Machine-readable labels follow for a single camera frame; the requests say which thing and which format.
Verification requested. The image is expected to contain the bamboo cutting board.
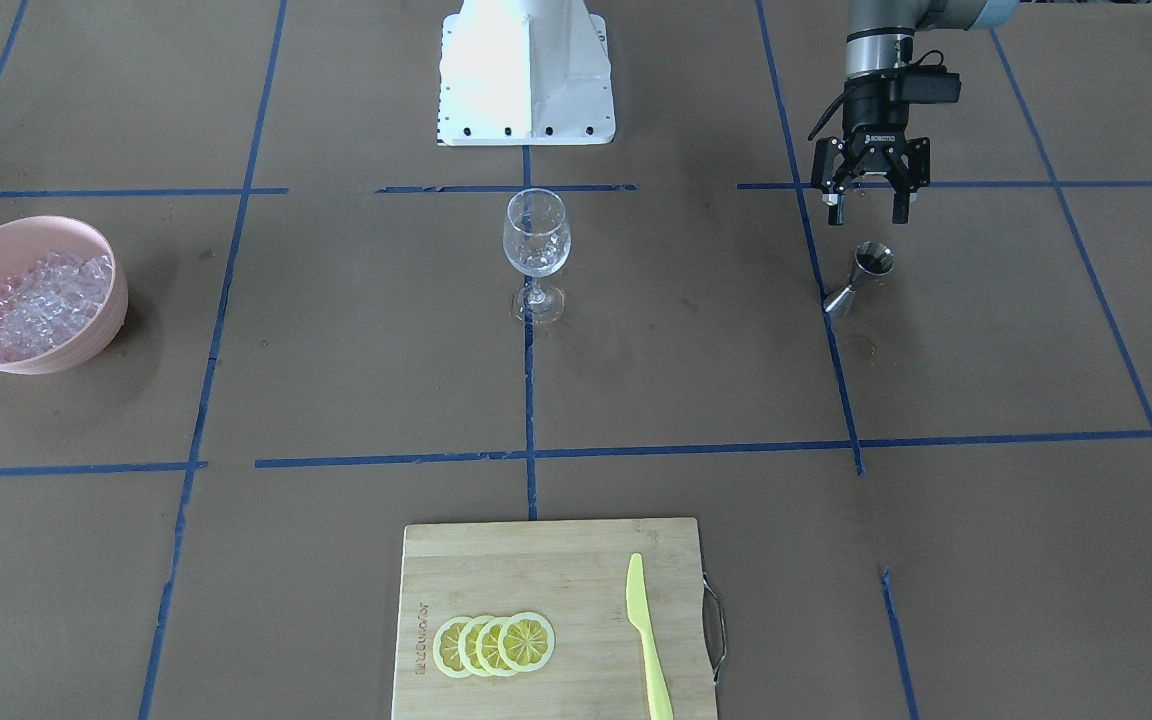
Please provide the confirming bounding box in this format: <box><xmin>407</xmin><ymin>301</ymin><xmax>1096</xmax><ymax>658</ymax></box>
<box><xmin>391</xmin><ymin>518</ymin><xmax>718</xmax><ymax>719</ymax></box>

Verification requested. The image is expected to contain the yellow-green plastic knife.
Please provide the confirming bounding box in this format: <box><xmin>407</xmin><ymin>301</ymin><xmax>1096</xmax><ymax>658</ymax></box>
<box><xmin>623</xmin><ymin>552</ymin><xmax>675</xmax><ymax>719</ymax></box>

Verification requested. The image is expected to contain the lemon slice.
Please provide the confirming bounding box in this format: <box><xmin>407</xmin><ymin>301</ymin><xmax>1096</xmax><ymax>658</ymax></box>
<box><xmin>457</xmin><ymin>615</ymin><xmax>495</xmax><ymax>676</ymax></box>
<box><xmin>473</xmin><ymin>616</ymin><xmax>517</xmax><ymax>676</ymax></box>
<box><xmin>434</xmin><ymin>616</ymin><xmax>472</xmax><ymax>679</ymax></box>
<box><xmin>497</xmin><ymin>611</ymin><xmax>556</xmax><ymax>673</ymax></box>

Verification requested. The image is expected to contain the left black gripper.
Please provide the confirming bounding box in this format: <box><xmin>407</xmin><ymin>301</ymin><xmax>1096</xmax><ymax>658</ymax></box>
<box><xmin>812</xmin><ymin>76</ymin><xmax>931</xmax><ymax>225</ymax></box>

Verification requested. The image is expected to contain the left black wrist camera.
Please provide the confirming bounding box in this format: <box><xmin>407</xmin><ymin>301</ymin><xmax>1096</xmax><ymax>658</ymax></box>
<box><xmin>890</xmin><ymin>50</ymin><xmax>963</xmax><ymax>105</ymax></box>

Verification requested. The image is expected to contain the clear wine glass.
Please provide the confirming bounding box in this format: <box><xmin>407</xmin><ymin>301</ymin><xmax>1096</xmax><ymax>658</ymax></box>
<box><xmin>502</xmin><ymin>188</ymin><xmax>573</xmax><ymax>325</ymax></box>

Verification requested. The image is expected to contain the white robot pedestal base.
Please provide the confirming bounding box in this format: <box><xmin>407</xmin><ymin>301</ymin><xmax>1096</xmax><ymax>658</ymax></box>
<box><xmin>435</xmin><ymin>1</ymin><xmax>617</xmax><ymax>147</ymax></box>

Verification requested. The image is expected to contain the pile of clear ice cubes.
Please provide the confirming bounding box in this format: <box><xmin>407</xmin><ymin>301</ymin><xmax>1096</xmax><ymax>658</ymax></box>
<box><xmin>0</xmin><ymin>251</ymin><xmax>114</xmax><ymax>363</ymax></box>

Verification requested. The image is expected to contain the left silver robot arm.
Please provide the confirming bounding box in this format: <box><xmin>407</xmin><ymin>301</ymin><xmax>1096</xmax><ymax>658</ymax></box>
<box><xmin>808</xmin><ymin>1</ymin><xmax>1020</xmax><ymax>225</ymax></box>

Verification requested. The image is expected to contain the pink plastic bowl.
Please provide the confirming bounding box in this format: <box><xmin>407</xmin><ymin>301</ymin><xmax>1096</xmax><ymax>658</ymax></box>
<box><xmin>0</xmin><ymin>215</ymin><xmax>129</xmax><ymax>376</ymax></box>

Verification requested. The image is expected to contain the steel double jigger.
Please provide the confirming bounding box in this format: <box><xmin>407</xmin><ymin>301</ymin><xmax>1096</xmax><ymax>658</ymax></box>
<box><xmin>823</xmin><ymin>241</ymin><xmax>895</xmax><ymax>319</ymax></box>

